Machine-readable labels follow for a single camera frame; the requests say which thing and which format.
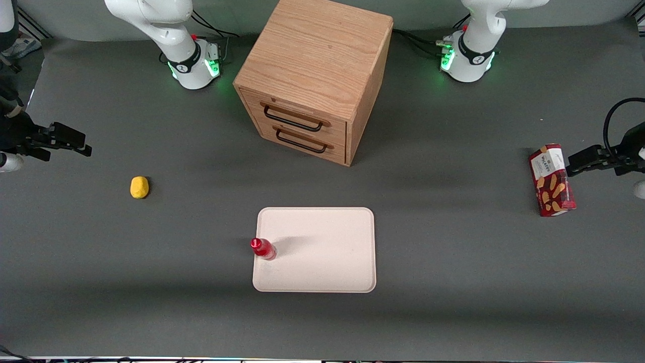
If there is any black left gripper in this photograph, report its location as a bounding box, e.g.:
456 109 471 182
566 121 645 177

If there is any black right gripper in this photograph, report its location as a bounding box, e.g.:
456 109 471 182
0 111 93 162

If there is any red coke bottle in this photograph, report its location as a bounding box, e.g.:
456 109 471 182
250 237 277 261

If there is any cream rectangular tray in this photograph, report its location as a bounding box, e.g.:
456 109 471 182
252 207 377 293

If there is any red shortbread cookie box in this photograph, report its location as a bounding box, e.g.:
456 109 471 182
528 144 577 217

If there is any grey white sneaker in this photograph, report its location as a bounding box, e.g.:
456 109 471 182
2 38 42 59

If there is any wooden drawer front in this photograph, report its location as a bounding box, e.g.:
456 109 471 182
254 118 348 166
240 88 348 147

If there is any wooden drawer cabinet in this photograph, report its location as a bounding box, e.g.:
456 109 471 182
233 0 394 167

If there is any black looped gripper cable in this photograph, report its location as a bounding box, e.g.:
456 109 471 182
603 97 645 152

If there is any black arm base cable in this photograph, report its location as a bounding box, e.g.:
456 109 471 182
190 8 241 40
392 28 454 58

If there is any black metal drawer handle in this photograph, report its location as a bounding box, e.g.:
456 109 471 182
273 126 334 154
261 102 332 133

